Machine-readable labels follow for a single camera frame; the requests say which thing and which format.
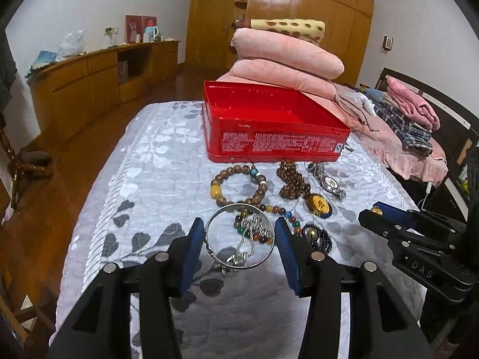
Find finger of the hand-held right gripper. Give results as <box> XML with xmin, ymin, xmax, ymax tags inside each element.
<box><xmin>374</xmin><ymin>202</ymin><xmax>467</xmax><ymax>241</ymax></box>
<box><xmin>358</xmin><ymin>211</ymin><xmax>454</xmax><ymax>255</ymax></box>

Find blue white kettle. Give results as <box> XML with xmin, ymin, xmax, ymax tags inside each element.
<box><xmin>143</xmin><ymin>20</ymin><xmax>160</xmax><ymax>43</ymax></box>

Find beige folded cloth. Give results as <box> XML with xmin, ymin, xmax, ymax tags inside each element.
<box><xmin>331</xmin><ymin>84</ymin><xmax>378</xmax><ymax>133</ymax></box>

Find silver chain necklace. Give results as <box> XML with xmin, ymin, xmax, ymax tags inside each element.
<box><xmin>234</xmin><ymin>215</ymin><xmax>275</xmax><ymax>266</ymax></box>

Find pink folded blanket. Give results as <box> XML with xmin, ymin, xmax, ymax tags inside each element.
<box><xmin>385</xmin><ymin>78</ymin><xmax>441</xmax><ymax>131</ymax></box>

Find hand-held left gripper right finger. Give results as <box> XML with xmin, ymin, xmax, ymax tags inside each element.
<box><xmin>274</xmin><ymin>217</ymin><xmax>431</xmax><ymax>359</ymax></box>

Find dark wooden headboard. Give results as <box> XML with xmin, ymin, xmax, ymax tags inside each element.
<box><xmin>376</xmin><ymin>67</ymin><xmax>479</xmax><ymax>225</ymax></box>

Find silver wristwatch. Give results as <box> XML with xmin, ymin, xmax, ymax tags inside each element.
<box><xmin>306</xmin><ymin>162</ymin><xmax>347</xmax><ymax>200</ymax></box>

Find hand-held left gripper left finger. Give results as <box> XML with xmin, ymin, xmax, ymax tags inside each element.
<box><xmin>48</xmin><ymin>217</ymin><xmax>206</xmax><ymax>359</ymax></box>

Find white crumpled cloth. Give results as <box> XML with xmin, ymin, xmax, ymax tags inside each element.
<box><xmin>352</xmin><ymin>92</ymin><xmax>377</xmax><ymax>116</ymax></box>

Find plaid folded clothes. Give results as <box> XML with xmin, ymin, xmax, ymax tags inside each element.
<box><xmin>374</xmin><ymin>99</ymin><xmax>435</xmax><ymax>154</ymax></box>

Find white floral tablecloth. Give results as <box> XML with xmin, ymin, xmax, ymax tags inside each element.
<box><xmin>48</xmin><ymin>99</ymin><xmax>429</xmax><ymax>359</ymax></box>

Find brown bead necklace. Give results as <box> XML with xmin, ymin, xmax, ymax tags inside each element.
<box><xmin>276</xmin><ymin>160</ymin><xmax>312</xmax><ymax>200</ymax></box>

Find bed with pink sheet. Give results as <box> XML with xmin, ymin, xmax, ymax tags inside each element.
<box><xmin>217</xmin><ymin>71</ymin><xmax>450</xmax><ymax>188</ymax></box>

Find white plastic bag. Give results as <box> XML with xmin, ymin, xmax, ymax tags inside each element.
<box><xmin>56</xmin><ymin>30</ymin><xmax>86</xmax><ymax>61</ymax></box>

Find black bead bracelet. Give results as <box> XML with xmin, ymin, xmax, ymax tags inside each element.
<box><xmin>301</xmin><ymin>222</ymin><xmax>334</xmax><ymax>257</ymax></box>

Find wooden sideboard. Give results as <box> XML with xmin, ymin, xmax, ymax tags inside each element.
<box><xmin>28</xmin><ymin>40</ymin><xmax>180</xmax><ymax>141</ymax></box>

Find wooden wardrobe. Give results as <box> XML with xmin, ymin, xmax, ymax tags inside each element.
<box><xmin>181</xmin><ymin>0</ymin><xmax>375</xmax><ymax>86</ymax></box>

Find giraffe pattern pillow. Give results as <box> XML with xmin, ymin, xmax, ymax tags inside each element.
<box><xmin>250</xmin><ymin>19</ymin><xmax>326</xmax><ymax>43</ymax></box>

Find silver bangle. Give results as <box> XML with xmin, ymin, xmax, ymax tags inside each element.
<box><xmin>205</xmin><ymin>203</ymin><xmax>277</xmax><ymax>270</ymax></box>

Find white charging cable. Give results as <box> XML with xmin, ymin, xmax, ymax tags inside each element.
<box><xmin>419</xmin><ymin>181</ymin><xmax>433</xmax><ymax>210</ymax></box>

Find red tin box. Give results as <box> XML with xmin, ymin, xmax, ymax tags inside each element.
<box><xmin>201</xmin><ymin>80</ymin><xmax>351</xmax><ymax>164</ymax></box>

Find grey hanging jacket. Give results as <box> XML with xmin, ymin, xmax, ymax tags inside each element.
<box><xmin>0</xmin><ymin>30</ymin><xmax>17</xmax><ymax>109</ymax></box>

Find gold oval pendant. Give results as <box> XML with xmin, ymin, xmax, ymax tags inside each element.
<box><xmin>305</xmin><ymin>192</ymin><xmax>334</xmax><ymax>218</ymax></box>

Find pink folded quilt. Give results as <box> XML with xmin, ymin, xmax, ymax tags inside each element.
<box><xmin>229</xmin><ymin>27</ymin><xmax>345</xmax><ymax>80</ymax></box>
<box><xmin>217</xmin><ymin>59</ymin><xmax>337</xmax><ymax>101</ymax></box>

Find multicolour bead bracelet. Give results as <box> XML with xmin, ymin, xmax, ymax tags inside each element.
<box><xmin>232</xmin><ymin>203</ymin><xmax>304</xmax><ymax>245</ymax></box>

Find wooden bead bracelet yellow bead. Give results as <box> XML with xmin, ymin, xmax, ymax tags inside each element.
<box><xmin>210</xmin><ymin>163</ymin><xmax>267</xmax><ymax>208</ymax></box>

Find blue cloth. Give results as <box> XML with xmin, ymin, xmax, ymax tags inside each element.
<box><xmin>28</xmin><ymin>50</ymin><xmax>57</xmax><ymax>73</ymax></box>

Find dark slipper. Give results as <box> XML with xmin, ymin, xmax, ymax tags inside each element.
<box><xmin>20</xmin><ymin>149</ymin><xmax>52</xmax><ymax>167</ymax></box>

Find wooden coat rack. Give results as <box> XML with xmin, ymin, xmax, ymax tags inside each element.
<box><xmin>0</xmin><ymin>112</ymin><xmax>53</xmax><ymax>210</ymax></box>

